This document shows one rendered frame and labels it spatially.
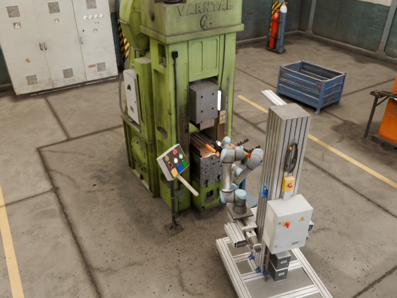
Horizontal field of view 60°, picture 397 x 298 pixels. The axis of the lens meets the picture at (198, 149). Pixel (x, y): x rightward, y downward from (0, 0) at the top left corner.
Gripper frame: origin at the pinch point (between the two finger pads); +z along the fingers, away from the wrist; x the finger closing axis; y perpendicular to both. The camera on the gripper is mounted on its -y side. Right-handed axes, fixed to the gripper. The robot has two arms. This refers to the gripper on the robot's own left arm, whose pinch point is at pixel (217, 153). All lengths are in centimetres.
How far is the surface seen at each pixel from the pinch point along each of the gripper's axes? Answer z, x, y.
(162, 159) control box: -16, -72, -9
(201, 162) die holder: 18.8, -15.0, -3.1
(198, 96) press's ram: -52, -14, -50
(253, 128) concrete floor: 164, 198, -86
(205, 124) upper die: -19.4, -4.3, -31.5
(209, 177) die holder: 43.3, -2.4, 10.6
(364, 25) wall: 185, 770, -288
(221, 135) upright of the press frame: 16.0, 30.3, -27.8
